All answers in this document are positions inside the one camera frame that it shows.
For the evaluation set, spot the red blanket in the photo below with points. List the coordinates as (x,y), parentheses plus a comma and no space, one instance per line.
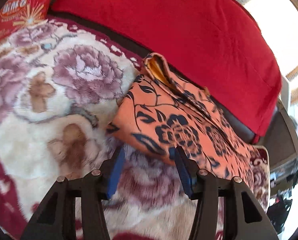
(176,35)

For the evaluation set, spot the orange floral small garment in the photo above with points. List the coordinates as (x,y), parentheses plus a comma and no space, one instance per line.
(161,111)

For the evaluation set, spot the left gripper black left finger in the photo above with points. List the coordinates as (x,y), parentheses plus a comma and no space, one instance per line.
(54,218)

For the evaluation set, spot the red gift box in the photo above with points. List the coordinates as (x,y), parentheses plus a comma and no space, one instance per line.
(17,14)

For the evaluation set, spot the floral plush seat cover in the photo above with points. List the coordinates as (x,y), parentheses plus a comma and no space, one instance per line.
(60,87)

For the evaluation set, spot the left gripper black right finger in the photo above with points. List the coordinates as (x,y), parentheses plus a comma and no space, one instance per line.
(244,218)

